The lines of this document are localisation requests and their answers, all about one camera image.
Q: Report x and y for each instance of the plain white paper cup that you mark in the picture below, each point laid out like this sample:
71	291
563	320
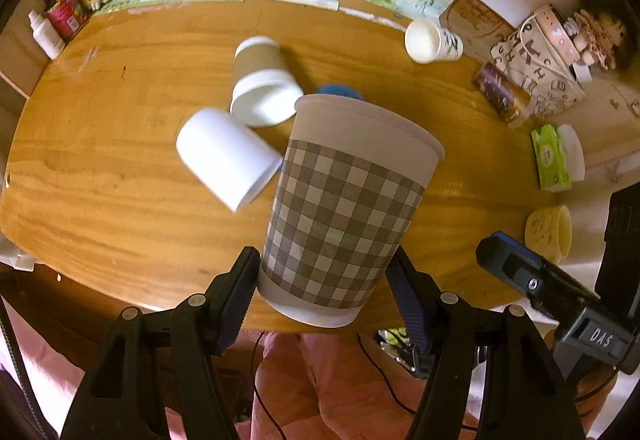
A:
233	162

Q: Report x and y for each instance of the brown sleeve paper cup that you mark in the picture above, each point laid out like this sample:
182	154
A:
264	91

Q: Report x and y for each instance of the grey checkered paper cup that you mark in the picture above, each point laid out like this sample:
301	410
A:
352	178

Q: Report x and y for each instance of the letter print canvas bag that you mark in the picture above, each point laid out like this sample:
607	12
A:
531	62

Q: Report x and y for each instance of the brown printed card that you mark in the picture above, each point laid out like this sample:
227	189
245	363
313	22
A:
479	27

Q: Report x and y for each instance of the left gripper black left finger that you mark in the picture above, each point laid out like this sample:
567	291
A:
119	397

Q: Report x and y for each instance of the blue paper cup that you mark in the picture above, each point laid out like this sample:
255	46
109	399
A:
339	90

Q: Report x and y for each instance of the red pen holder can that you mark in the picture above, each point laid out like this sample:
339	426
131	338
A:
68	17

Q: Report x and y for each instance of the pink round box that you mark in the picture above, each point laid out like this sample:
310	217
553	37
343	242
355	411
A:
554	31

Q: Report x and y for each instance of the white cup with leaf print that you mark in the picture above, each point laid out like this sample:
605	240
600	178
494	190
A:
425	42

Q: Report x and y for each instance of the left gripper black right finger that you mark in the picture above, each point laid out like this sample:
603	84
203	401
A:
525	395

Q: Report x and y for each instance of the rag doll with dark hair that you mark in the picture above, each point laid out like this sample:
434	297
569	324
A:
604	33

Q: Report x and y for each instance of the white spray bottle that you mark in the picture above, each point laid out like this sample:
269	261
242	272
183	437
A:
45	35

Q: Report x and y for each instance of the green tissue pack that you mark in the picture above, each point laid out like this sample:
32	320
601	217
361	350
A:
550	160

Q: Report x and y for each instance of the yellow cup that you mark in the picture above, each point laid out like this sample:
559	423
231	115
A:
549	233

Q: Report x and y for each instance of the dark brown printed cup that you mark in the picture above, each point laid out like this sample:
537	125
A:
512	103

